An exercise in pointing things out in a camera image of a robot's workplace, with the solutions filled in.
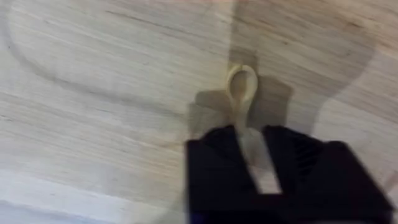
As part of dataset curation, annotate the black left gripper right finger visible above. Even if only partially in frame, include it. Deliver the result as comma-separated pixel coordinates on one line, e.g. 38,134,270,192
261,124,395,224

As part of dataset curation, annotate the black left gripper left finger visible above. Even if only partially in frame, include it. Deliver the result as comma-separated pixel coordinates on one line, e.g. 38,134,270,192
185,124,261,224

